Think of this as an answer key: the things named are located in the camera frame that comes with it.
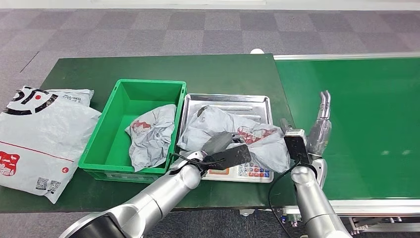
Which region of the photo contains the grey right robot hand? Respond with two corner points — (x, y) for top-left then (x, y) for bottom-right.
(279, 90), (333, 160)

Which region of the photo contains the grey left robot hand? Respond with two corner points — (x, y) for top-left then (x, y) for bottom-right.
(201, 130), (244, 155)

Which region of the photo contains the long grey parcel red print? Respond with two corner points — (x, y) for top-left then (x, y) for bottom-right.
(177, 106), (291, 174)

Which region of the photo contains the green conveyor belt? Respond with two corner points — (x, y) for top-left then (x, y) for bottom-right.
(275, 57), (420, 200)

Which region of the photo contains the white electronic scale steel tray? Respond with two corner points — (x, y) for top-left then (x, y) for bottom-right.
(179, 93), (274, 183)

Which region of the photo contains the green plastic crate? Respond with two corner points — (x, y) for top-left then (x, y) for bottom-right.
(78, 78), (187, 183)

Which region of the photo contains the large white mailer red print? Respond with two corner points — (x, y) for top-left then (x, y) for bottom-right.
(0, 102), (102, 204)

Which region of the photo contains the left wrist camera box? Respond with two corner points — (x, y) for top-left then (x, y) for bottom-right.
(203, 144), (253, 171)

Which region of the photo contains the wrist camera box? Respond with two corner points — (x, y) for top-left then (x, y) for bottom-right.
(203, 144), (253, 171)
(283, 128), (311, 165)

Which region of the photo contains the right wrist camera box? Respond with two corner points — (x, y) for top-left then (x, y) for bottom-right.
(283, 128), (311, 165)

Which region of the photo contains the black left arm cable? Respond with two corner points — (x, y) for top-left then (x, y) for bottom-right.
(170, 152), (227, 166)

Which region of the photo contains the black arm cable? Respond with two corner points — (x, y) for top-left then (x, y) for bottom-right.
(170, 152), (227, 166)
(268, 160), (300, 238)

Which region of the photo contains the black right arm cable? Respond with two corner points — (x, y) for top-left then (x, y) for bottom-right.
(268, 160), (300, 238)

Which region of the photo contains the white mailer black ring logo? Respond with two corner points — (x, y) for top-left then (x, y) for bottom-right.
(3, 86), (95, 116)

